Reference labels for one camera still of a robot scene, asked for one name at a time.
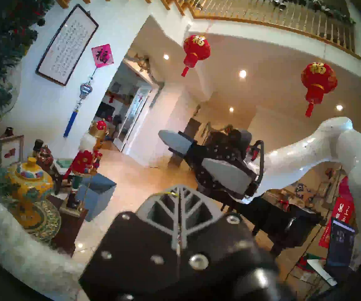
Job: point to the framed calligraphy scroll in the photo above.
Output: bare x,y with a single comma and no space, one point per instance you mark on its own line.
67,44

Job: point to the dark wood cabinet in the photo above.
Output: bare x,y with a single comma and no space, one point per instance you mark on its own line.
70,228

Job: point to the dark monitor screen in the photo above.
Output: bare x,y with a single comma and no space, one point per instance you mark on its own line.
340,244

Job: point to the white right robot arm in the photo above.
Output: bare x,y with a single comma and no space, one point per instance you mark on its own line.
324,153

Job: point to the small black hat nutcracker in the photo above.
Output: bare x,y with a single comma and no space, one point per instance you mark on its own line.
37,146

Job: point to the red diamond fu sign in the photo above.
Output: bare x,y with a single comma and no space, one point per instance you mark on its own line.
102,55

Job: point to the blue grey square bin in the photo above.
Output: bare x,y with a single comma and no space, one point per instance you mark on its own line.
100,193

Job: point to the wooden balcony railing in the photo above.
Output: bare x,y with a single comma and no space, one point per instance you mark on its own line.
262,15

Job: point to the yellow porcelain lidded jar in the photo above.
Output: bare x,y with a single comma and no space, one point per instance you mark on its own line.
29,181

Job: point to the blue tassel hanging charm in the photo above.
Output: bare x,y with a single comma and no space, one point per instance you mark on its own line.
85,90

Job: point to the red banner gold text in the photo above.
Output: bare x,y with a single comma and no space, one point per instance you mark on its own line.
340,209

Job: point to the green jade piece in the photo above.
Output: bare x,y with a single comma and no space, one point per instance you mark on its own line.
64,163

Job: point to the small framed red picture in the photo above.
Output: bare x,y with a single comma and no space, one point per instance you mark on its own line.
11,150

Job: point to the red gold paper lantern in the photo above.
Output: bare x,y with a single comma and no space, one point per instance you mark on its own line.
196,48
318,81

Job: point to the black piano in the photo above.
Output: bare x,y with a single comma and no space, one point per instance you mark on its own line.
277,215

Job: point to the green gold decorative plate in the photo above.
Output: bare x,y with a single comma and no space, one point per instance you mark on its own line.
47,222

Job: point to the white glitter star ornament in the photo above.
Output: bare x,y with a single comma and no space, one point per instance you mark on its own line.
20,253

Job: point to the tall nutcracker soldier figure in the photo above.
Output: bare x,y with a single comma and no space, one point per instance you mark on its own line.
86,159

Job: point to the dark red cloisonne jar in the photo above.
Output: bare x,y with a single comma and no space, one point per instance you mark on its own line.
46,156

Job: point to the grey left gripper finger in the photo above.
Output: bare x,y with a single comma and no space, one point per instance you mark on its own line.
142,247

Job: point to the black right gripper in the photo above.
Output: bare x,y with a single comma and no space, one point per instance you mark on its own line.
218,150

